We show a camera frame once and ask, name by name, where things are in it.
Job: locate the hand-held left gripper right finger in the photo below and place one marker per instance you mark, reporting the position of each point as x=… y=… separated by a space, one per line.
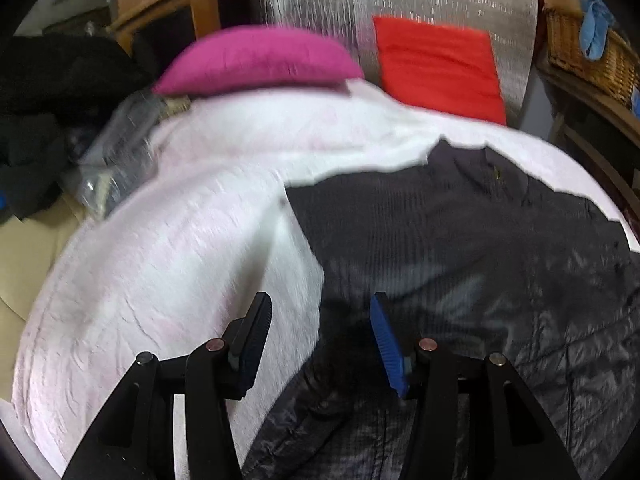
x=389 y=350

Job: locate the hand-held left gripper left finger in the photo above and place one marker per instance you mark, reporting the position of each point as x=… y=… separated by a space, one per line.
x=252 y=345

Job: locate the dark quilted jacket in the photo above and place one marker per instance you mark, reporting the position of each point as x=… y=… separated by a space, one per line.
x=475 y=260

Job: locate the white blanket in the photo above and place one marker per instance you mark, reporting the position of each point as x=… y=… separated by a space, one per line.
x=175 y=260

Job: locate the clear plastic bag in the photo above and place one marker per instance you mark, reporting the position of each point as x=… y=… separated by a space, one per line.
x=100 y=185

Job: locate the cream leather sofa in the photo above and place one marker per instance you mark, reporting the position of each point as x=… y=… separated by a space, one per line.
x=30 y=250

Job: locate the grey garment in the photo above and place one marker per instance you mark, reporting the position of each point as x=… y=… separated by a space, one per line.
x=130 y=120

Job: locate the red pillow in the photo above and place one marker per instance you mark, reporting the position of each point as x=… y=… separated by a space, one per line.
x=435 y=70

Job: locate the magenta pillow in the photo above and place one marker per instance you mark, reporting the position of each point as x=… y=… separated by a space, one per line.
x=260 y=60

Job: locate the wooden table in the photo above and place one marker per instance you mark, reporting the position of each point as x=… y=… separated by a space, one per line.
x=590 y=105

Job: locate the wicker basket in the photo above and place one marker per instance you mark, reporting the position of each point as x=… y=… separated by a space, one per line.
x=565 y=55

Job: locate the wooden pillar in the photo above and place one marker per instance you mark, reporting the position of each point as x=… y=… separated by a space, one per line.
x=200 y=0

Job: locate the blue cloth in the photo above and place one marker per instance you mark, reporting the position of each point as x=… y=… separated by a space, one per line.
x=595 y=30

